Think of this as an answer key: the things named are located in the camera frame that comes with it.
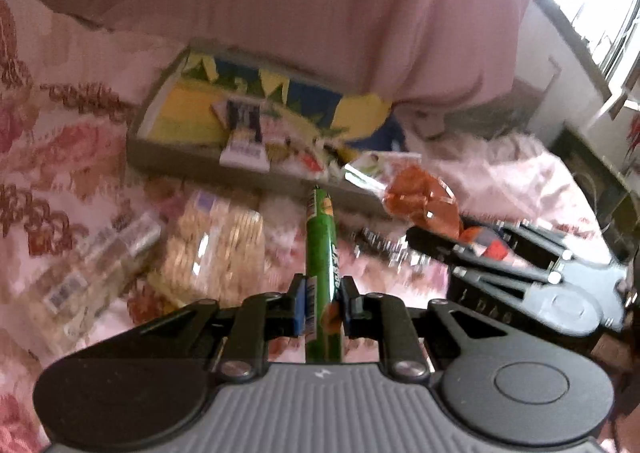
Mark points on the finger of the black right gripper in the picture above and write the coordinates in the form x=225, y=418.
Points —
x=455, y=254
x=524, y=241

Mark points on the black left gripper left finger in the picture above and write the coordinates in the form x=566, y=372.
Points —
x=248, y=329

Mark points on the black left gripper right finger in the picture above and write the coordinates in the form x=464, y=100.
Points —
x=386, y=320

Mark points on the orange snack bag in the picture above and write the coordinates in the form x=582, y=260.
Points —
x=425, y=200

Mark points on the green snack stick packet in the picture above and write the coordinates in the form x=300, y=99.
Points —
x=323, y=327

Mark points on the clear cracker packet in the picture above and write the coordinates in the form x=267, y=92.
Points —
x=215, y=249

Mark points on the dark bedside cabinet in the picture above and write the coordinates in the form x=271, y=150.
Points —
x=613, y=202

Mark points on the black and white snack sachet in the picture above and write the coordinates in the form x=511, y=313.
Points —
x=245, y=147

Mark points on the silver wrapped biscuit packet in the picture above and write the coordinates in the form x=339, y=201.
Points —
x=65, y=301

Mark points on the grey cardboard tray with dinosaur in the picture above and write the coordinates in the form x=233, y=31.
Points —
x=224, y=118

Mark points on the floral pink bed sheet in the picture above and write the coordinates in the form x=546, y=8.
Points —
x=71, y=95

